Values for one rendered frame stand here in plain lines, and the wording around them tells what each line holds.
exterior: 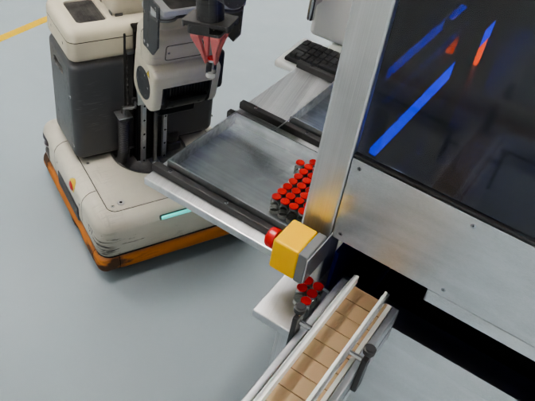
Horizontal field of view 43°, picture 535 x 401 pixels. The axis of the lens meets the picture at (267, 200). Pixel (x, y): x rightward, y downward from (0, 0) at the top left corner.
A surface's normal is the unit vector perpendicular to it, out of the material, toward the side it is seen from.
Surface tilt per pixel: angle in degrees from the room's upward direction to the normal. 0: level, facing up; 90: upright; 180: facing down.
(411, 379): 90
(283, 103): 0
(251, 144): 0
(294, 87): 0
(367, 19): 90
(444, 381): 90
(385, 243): 90
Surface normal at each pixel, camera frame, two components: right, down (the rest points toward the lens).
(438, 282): -0.55, 0.51
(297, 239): 0.13, -0.74
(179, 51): 0.47, 0.73
